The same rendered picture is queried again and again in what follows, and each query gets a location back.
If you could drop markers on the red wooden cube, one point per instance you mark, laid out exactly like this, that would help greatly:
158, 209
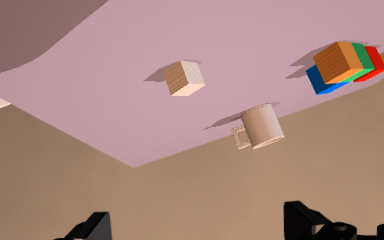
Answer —
377, 62

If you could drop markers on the green cube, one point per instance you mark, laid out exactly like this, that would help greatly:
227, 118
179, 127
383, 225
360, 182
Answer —
364, 59

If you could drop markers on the orange wooden cube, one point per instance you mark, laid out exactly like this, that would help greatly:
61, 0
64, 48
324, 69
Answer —
337, 62

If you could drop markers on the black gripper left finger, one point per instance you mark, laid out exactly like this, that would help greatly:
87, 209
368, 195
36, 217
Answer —
96, 227

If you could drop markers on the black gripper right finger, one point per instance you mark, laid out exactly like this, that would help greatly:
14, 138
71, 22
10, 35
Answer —
299, 218

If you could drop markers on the brown wooden cube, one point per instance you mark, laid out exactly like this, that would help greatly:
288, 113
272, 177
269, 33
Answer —
183, 78

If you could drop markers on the blue cube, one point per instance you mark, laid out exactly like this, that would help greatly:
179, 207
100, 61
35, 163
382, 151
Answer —
318, 84

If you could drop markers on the grey cylinder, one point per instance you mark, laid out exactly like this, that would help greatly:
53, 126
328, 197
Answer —
261, 124

